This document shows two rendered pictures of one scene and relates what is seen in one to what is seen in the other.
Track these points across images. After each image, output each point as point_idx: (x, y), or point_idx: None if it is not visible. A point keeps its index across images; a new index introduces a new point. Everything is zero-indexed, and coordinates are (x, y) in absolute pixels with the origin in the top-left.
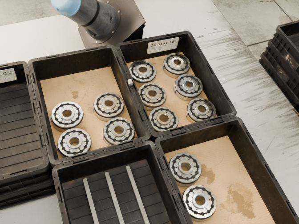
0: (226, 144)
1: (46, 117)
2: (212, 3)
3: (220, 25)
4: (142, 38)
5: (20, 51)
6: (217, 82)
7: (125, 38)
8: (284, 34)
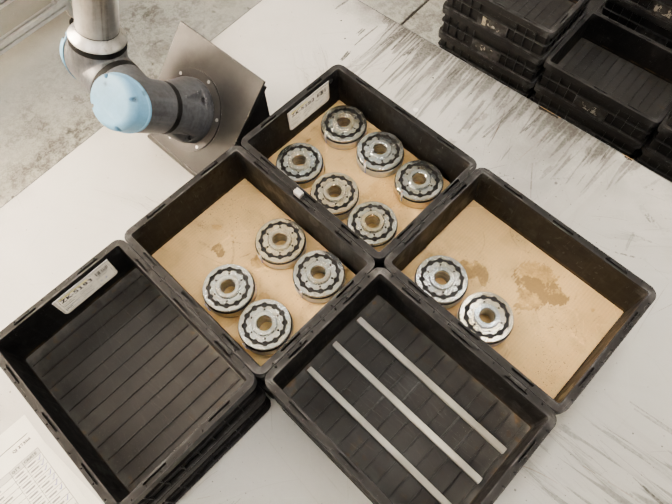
0: (479, 214)
1: None
2: None
3: (365, 21)
4: None
5: (79, 219)
6: (424, 127)
7: (244, 122)
8: None
